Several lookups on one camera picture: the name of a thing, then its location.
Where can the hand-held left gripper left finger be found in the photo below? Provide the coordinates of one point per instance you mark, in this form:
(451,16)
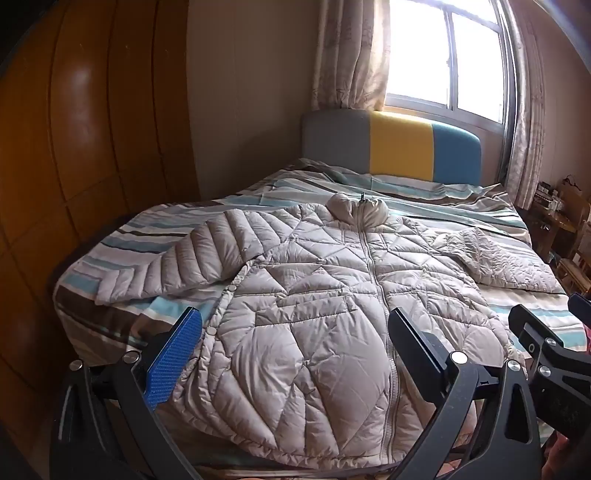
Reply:
(178,355)

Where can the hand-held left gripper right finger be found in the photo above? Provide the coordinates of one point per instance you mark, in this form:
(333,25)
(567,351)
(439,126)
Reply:
(418,344)

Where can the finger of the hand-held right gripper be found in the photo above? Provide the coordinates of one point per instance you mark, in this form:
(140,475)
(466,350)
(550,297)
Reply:
(535,325)
(581,307)

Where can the beige quilted down jacket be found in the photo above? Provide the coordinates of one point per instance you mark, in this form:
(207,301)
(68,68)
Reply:
(300,300)

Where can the person's pink clothing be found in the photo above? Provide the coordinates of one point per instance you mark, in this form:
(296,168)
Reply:
(587,337)

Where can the rattan chair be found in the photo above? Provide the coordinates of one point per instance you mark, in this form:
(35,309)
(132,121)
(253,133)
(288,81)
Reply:
(579,240)

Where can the wooden side table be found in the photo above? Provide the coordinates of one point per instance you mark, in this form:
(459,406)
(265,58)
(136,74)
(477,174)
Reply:
(556,226)

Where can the small clutter on table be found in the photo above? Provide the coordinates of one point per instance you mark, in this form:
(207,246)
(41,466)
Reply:
(547,194)

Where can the striped duvet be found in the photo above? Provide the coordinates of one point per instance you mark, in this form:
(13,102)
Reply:
(138,230)

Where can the striped pillow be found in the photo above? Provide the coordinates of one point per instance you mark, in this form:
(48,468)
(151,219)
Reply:
(415,184)

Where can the patterned beige curtain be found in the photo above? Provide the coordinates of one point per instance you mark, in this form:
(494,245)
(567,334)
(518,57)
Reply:
(351,50)
(526,129)

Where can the grey yellow blue headboard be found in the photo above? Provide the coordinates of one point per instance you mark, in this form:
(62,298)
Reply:
(401,143)

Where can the brown wooden wardrobe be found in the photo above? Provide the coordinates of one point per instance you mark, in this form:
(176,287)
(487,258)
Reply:
(92,138)

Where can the window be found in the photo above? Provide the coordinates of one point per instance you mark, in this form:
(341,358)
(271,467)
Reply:
(443,50)

